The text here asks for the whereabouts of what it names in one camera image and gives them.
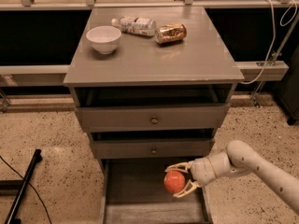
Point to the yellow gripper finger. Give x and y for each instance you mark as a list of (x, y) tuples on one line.
[(182, 167), (190, 187)]

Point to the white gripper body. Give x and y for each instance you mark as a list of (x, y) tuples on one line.
[(202, 171)]

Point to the red apple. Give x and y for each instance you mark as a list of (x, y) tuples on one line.
[(174, 181)]

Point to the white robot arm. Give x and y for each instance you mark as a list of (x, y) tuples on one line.
[(237, 159)]

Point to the grey top drawer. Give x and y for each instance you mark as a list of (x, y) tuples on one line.
[(126, 119)]

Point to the brass top drawer knob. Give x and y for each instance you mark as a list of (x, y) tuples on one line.
[(154, 120)]

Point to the grey open bottom drawer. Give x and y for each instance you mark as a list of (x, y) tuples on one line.
[(134, 193)]

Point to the grey middle drawer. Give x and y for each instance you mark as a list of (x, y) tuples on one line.
[(141, 148)]

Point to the grey wooden drawer cabinet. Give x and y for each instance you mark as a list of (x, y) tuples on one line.
[(199, 70)]

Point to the white plastic bottle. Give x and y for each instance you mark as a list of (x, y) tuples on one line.
[(135, 25)]

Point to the black metal floor stand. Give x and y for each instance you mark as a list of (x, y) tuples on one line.
[(17, 188)]

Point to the white ceramic bowl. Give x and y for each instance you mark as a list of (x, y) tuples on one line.
[(104, 39)]

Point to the metal railing frame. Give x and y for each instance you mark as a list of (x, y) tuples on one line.
[(39, 37)]

